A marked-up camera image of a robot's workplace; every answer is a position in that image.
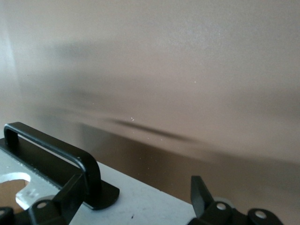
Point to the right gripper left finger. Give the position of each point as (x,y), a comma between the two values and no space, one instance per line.
(70,199)

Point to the brown table cover sheet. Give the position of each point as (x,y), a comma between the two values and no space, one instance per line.
(187,58)

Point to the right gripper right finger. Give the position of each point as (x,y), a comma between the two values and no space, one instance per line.
(199,199)

